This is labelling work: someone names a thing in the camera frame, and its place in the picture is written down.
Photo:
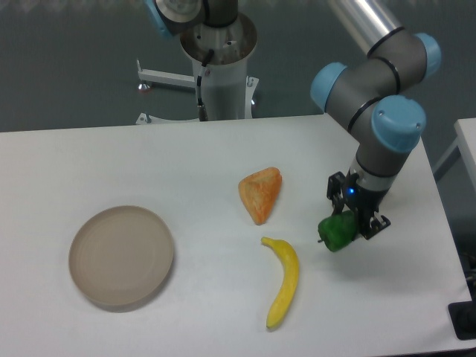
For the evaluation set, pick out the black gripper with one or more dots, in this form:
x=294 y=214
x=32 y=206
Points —
x=345 y=193

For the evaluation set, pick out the green toy pepper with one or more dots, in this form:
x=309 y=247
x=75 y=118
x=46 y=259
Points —
x=336 y=230

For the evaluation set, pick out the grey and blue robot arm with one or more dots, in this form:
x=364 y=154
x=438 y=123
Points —
x=366 y=101

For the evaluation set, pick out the orange toy bread wedge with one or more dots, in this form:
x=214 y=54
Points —
x=259 y=191

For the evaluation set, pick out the yellow toy banana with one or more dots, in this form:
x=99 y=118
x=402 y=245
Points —
x=291 y=273

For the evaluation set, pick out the white side table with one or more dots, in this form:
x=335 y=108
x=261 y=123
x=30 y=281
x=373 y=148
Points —
x=463 y=146

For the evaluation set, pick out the black device at table edge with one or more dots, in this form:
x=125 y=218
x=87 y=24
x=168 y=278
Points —
x=462 y=316

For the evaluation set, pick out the beige round plate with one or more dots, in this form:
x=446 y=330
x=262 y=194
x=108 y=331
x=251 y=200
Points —
x=121 y=257

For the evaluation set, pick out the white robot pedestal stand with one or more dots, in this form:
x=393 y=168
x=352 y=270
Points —
x=219 y=56

